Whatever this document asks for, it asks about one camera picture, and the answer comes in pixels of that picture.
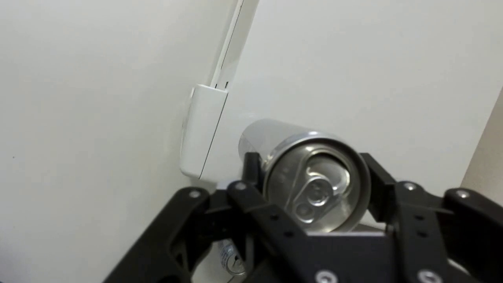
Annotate white folding desk lamp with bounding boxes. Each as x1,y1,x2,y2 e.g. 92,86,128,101
178,0,261,181

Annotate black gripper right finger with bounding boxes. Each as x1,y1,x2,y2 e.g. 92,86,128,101
359,151,503,283

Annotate silver soda can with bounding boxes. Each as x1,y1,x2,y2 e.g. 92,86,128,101
238,118,374,236

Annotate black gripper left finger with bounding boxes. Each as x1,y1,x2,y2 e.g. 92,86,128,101
103,151,323,283

